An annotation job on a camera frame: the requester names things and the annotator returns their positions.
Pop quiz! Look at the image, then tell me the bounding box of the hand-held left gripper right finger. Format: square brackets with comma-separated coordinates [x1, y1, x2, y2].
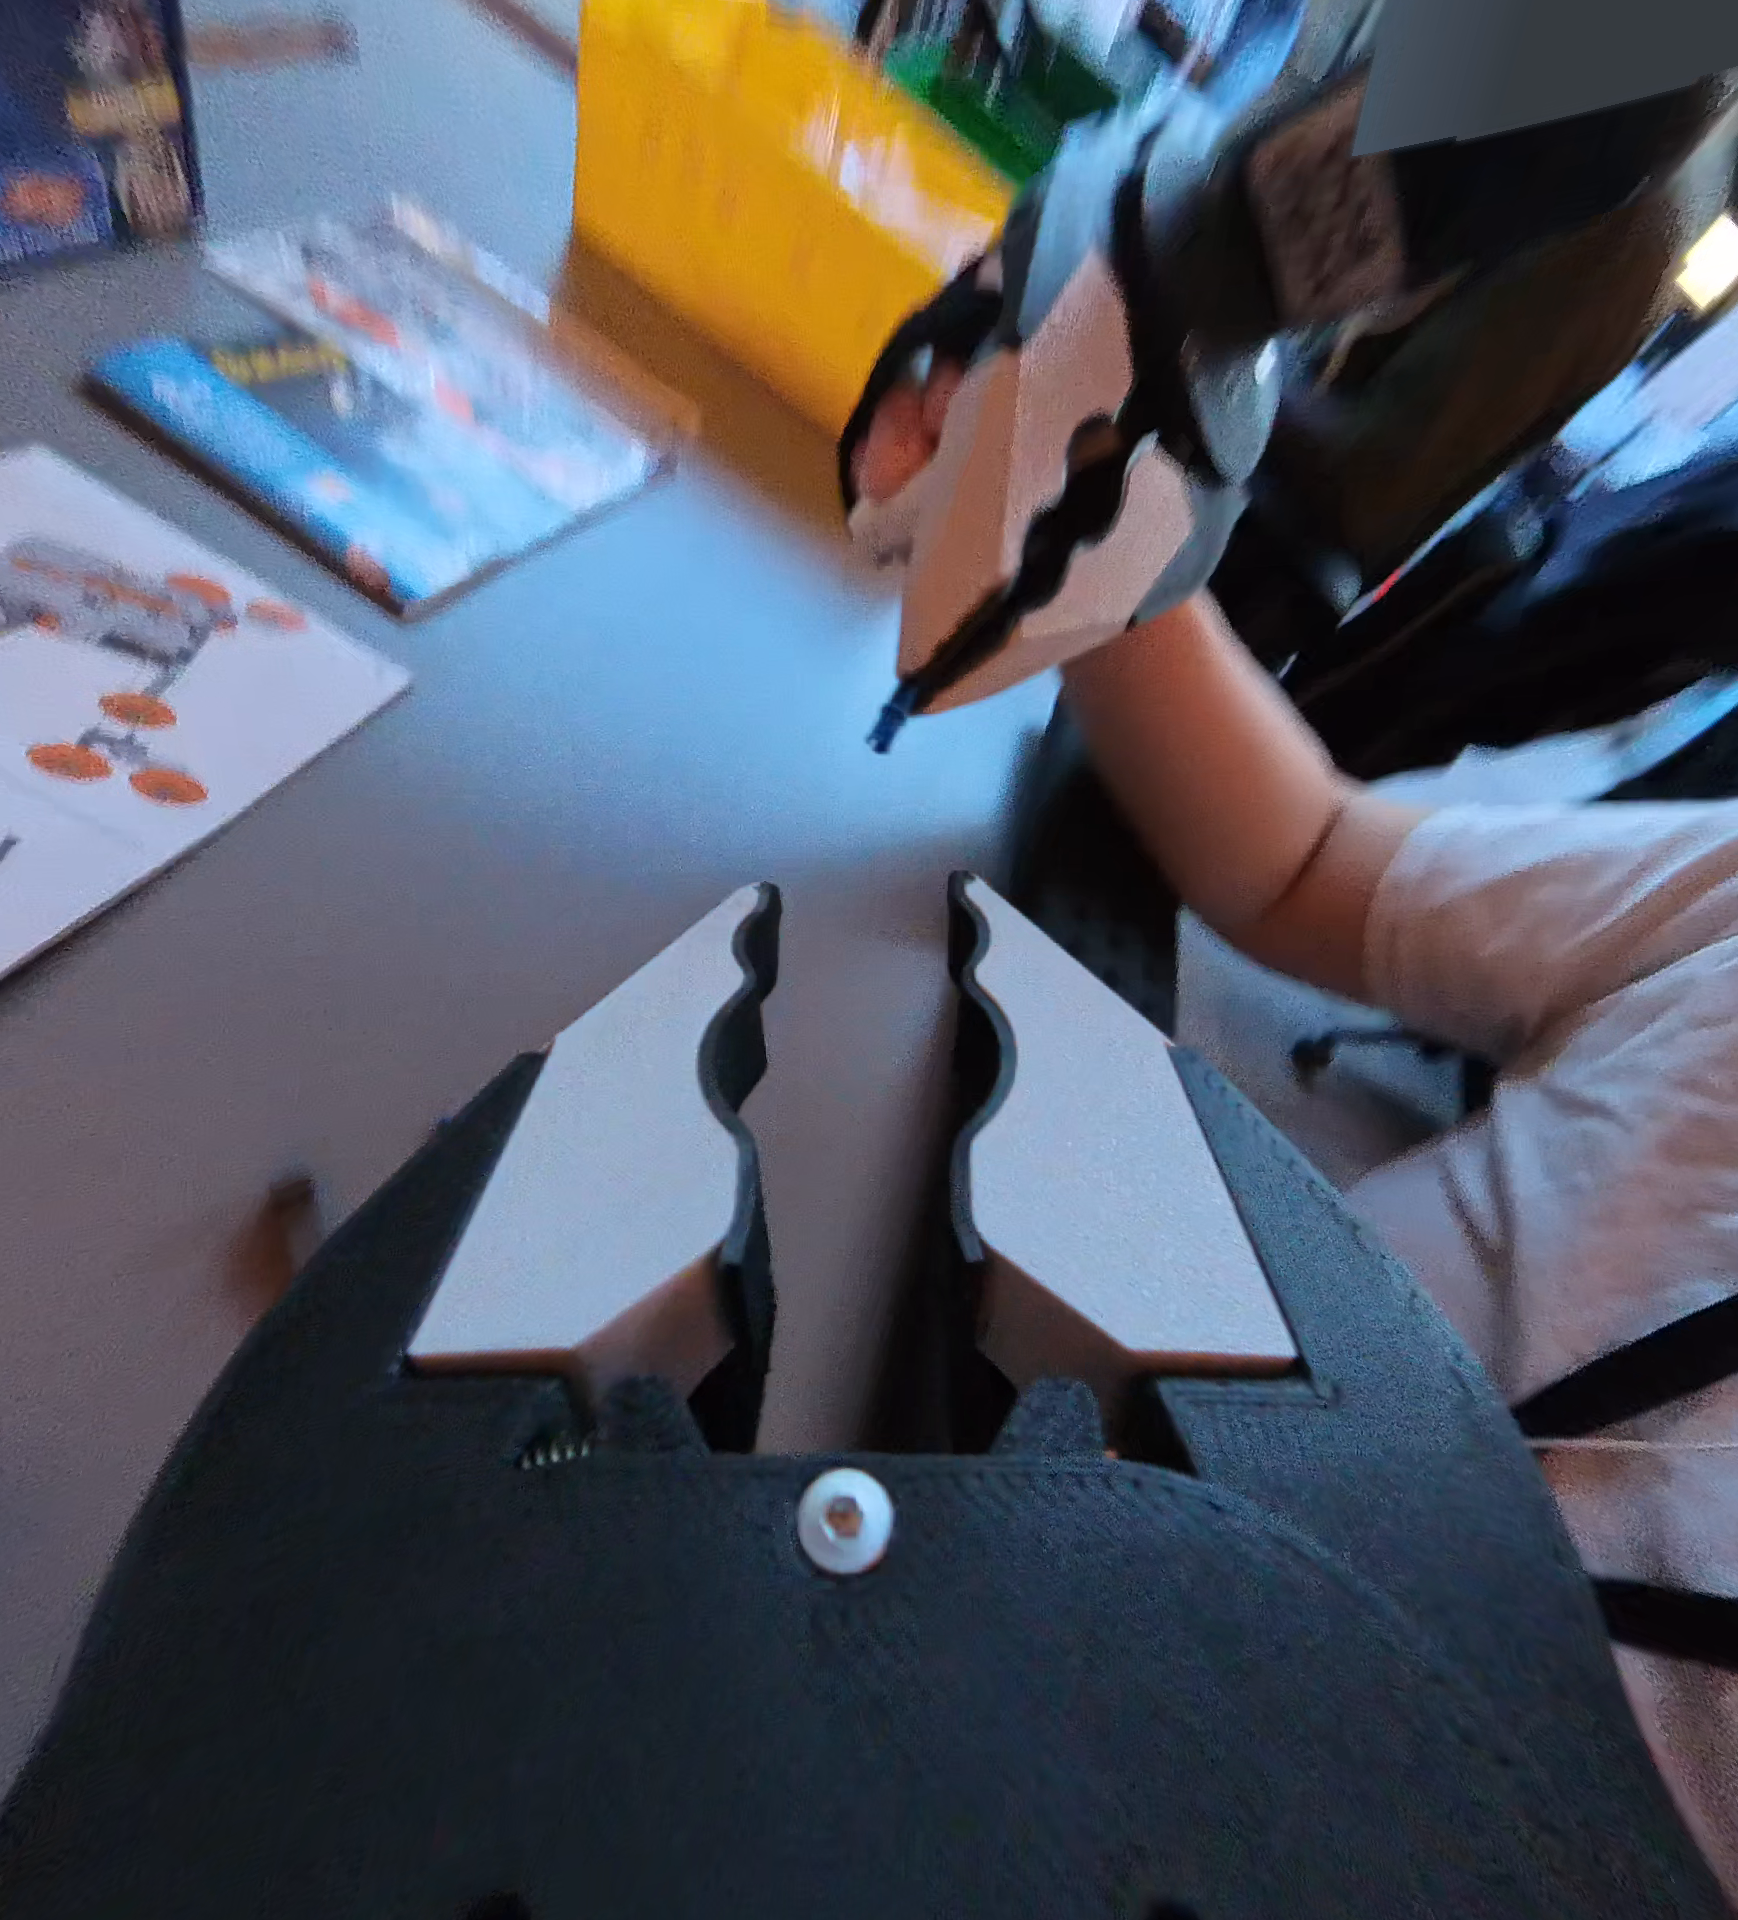
[943, 873, 1301, 1454]

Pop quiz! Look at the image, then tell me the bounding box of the white instruction booklet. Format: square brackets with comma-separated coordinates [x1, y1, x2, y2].
[0, 445, 412, 1051]

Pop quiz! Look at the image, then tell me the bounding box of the person's right forearm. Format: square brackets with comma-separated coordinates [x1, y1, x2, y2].
[1061, 594, 1388, 977]

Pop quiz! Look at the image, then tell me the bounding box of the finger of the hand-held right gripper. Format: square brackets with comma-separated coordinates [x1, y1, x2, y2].
[924, 438, 1203, 718]
[894, 259, 1132, 685]

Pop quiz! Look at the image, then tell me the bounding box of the green plastic bin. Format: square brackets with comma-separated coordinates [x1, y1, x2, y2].
[883, 22, 1117, 188]

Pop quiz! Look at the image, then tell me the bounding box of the blue robot kit box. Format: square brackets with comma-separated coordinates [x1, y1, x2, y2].
[0, 0, 206, 287]

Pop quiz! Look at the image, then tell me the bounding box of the grey desk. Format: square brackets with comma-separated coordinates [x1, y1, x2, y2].
[0, 0, 1395, 1909]

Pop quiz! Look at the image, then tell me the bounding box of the robot sticker sheet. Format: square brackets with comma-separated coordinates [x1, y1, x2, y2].
[206, 194, 668, 550]

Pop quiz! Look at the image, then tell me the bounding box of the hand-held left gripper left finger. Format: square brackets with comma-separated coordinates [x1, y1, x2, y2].
[406, 884, 785, 1454]

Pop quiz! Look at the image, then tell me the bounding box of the person's right hand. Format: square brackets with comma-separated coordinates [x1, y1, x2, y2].
[866, 352, 967, 504]

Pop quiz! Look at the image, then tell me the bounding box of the person's white shirt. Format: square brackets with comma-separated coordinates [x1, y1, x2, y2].
[1341, 736, 1738, 1920]

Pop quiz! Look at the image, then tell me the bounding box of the yellow plastic bin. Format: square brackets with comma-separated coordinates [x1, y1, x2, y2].
[569, 0, 1017, 436]

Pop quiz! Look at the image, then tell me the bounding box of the black harness strap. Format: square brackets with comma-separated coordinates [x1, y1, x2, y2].
[1590, 1577, 1738, 1694]
[1512, 1258, 1738, 1446]

